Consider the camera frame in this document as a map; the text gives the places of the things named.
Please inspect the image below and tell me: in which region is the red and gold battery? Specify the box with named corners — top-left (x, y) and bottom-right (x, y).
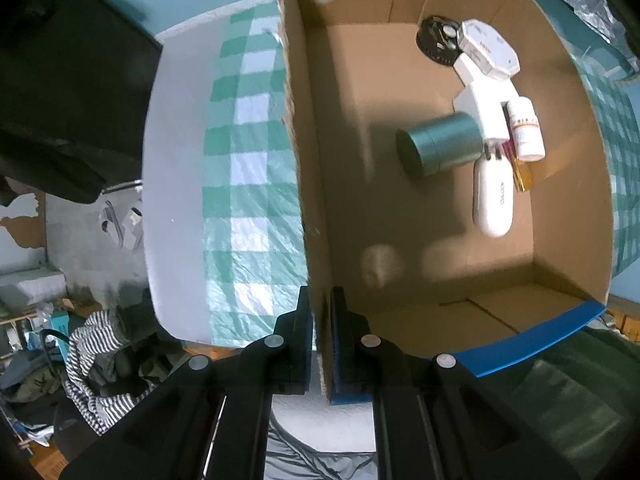
top-left (502, 142), bottom-right (535, 193)

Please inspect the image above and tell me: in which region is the large white charger adapter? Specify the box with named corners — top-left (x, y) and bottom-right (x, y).
top-left (452, 80), bottom-right (522, 143)

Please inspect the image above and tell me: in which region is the white octagonal box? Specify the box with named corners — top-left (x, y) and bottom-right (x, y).
top-left (457, 19), bottom-right (521, 82)

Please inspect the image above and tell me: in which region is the green round tin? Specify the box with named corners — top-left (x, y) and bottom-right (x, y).
top-left (395, 111), bottom-right (483, 180)

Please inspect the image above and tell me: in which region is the teal small box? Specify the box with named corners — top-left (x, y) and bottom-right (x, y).
top-left (27, 310), bottom-right (71, 352)

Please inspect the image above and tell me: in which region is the striped cloth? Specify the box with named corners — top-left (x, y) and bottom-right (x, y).
top-left (62, 310), bottom-right (161, 436)

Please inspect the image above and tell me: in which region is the grey bedsheet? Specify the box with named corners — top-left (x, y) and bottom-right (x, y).
top-left (265, 400), bottom-right (380, 480)

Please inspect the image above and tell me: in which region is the white pill bottle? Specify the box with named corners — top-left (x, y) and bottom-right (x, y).
top-left (505, 96), bottom-right (546, 163)

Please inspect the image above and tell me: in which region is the white oval case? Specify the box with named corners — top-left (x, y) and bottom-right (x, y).
top-left (472, 152), bottom-right (516, 238)

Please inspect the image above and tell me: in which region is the green checkered tablecloth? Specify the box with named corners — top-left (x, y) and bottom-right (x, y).
top-left (202, 2), bottom-right (640, 351)

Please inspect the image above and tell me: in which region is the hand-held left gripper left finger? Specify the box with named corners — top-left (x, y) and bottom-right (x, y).
top-left (57, 285), bottom-right (313, 480)

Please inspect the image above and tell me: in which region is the black round container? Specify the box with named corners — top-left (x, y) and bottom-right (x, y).
top-left (416, 15), bottom-right (466, 67)

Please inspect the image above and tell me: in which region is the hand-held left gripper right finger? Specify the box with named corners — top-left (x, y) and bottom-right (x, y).
top-left (330, 286), bottom-right (591, 480)

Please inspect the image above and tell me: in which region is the small white square charger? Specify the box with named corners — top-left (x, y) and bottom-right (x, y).
top-left (452, 52), bottom-right (493, 86)

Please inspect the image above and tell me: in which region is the blue cardboard box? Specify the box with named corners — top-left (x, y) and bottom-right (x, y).
top-left (277, 0), bottom-right (616, 406)

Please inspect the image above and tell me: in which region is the olive trouser leg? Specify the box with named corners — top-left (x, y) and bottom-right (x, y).
top-left (500, 327), bottom-right (640, 480)

